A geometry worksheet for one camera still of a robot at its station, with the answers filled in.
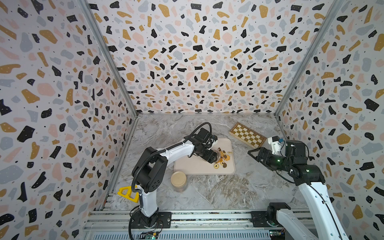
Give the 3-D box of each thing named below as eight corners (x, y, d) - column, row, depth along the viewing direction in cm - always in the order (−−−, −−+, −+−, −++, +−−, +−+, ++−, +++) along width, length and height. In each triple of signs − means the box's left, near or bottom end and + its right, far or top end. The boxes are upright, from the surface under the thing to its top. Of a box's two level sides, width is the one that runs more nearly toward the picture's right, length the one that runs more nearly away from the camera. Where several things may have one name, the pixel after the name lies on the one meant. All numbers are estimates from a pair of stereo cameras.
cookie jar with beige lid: (172, 192, 84) (169, 185, 76) (174, 178, 89) (171, 171, 81) (186, 192, 84) (184, 185, 76) (187, 178, 89) (185, 171, 81)
